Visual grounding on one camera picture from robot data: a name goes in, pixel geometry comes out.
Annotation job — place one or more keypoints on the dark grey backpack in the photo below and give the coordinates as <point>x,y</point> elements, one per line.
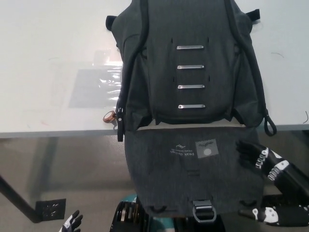
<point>190,96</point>

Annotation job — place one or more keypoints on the black table leg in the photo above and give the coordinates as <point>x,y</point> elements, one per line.
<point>17,200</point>

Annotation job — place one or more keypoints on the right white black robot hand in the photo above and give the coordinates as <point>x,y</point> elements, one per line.
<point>293,178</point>

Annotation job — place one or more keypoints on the clear plastic sheet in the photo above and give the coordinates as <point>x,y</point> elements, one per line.
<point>106,61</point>

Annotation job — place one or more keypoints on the round brown leather tag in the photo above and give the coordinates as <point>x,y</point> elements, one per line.
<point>108,117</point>

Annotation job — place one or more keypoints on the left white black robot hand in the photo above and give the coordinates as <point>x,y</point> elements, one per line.
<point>72,222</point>

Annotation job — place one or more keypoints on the black teal robot body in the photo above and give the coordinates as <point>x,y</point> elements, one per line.
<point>128,217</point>

